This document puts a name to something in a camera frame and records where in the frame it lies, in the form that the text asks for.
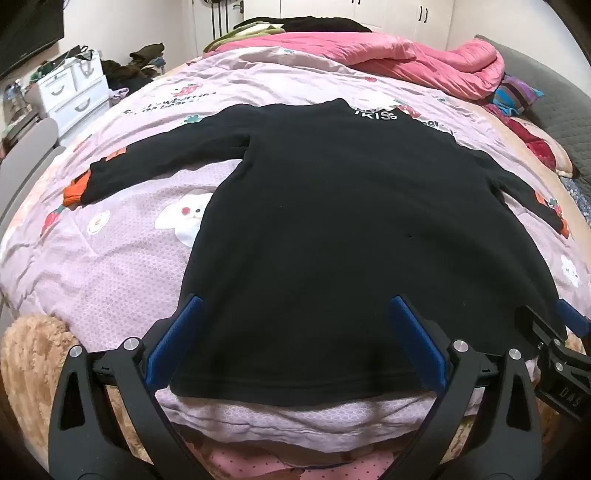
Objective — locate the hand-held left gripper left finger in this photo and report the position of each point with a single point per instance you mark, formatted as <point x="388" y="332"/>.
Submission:
<point x="180" y="341"/>

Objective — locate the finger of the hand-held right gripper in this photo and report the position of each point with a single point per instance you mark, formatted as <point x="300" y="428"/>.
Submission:
<point x="535" y="323"/>
<point x="572" y="318"/>

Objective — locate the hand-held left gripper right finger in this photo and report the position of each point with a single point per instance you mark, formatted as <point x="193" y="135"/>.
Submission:
<point x="418" y="341"/>

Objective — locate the black sweater with orange cuffs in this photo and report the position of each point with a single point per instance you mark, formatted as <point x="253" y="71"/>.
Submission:
<point x="323" y="230"/>

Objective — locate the dark clothes pile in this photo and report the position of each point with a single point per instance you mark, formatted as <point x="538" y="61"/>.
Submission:
<point x="138" y="69"/>

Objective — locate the black clothes heap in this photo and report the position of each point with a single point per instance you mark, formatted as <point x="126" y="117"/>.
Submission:
<point x="314" y="24"/>

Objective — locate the purple strawberry print bedspread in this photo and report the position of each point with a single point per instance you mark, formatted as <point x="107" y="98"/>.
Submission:
<point x="115" y="277"/>

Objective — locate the blue floral cloth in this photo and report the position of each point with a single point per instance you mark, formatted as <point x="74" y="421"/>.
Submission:
<point x="579" y="196"/>

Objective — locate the brown fluffy blanket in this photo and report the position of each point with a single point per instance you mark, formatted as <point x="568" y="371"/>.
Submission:
<point x="32" y="350"/>

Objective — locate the pink dotted cloth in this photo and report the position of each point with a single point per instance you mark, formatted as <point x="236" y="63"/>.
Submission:
<point x="277" y="466"/>

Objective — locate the red patterned cloth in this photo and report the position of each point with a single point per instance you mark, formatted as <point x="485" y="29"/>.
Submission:
<point x="538" y="147"/>

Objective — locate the grey quilted headboard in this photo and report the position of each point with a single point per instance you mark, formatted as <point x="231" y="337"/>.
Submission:
<point x="563" y="106"/>

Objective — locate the beige bed sheet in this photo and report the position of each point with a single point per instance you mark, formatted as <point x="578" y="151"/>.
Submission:
<point x="489" y="115"/>

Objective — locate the striped pillow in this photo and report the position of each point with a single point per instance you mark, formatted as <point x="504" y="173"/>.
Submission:
<point x="517" y="94"/>

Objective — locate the purple slipper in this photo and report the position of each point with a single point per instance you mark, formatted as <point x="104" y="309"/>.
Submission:
<point x="117" y="93"/>

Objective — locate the white drawer cabinet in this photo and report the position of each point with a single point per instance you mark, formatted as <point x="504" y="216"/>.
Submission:
<point x="69" y="87"/>

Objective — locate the pink quilt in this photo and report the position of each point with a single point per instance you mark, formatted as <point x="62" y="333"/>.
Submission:
<point x="392" y="60"/>

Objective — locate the cluttered small desk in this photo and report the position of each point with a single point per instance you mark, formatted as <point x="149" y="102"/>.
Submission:
<point x="18" y="106"/>

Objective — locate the green cloth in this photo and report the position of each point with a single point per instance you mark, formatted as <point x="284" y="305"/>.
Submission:
<point x="244" y="32"/>

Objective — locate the white wardrobe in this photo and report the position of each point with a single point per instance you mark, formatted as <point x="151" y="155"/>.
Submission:
<point x="392" y="14"/>

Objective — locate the black television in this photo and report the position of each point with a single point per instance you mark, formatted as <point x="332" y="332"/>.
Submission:
<point x="27" y="32"/>

